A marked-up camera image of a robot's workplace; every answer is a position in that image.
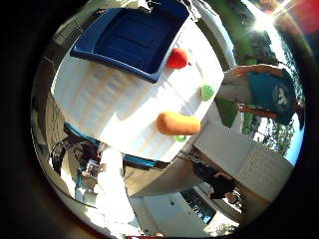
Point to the blue plastic container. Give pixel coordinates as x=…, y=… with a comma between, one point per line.
x=133, y=36

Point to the white block wall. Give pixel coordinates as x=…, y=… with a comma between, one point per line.
x=252, y=162

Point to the dark glass window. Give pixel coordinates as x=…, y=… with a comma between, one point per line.
x=199, y=205

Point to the person in blue shirt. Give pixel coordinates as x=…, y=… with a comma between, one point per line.
x=269, y=93

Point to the white tablecloth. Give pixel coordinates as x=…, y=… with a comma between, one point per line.
x=109, y=103

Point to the person in black clothes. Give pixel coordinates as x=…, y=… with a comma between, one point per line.
x=219, y=184

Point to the red plush apple toy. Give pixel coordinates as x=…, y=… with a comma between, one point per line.
x=177, y=58

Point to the small green plush toy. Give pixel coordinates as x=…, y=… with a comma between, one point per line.
x=207, y=92

